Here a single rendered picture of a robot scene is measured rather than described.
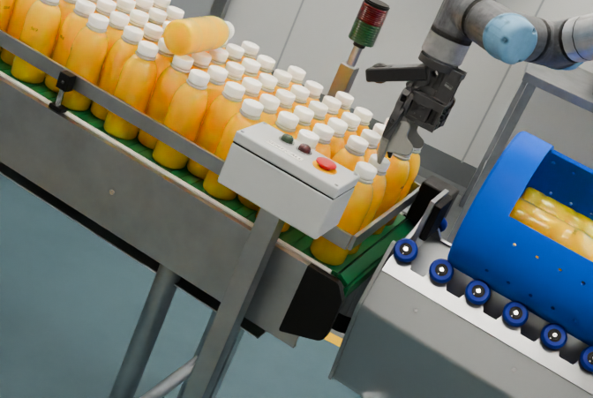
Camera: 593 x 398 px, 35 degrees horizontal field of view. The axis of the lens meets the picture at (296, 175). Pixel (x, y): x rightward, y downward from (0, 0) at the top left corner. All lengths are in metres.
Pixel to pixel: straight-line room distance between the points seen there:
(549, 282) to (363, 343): 0.39
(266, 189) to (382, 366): 0.47
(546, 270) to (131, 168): 0.79
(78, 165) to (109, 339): 1.07
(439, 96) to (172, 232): 0.56
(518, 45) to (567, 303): 0.45
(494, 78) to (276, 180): 3.58
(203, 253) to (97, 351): 1.08
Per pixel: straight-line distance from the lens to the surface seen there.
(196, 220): 1.75
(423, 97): 1.64
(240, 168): 1.55
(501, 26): 1.52
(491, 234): 1.64
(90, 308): 2.96
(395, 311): 1.74
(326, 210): 1.50
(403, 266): 1.74
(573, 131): 5.08
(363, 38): 2.15
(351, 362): 1.87
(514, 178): 1.64
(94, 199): 1.87
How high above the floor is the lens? 1.65
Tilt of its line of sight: 22 degrees down
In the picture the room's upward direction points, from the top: 23 degrees clockwise
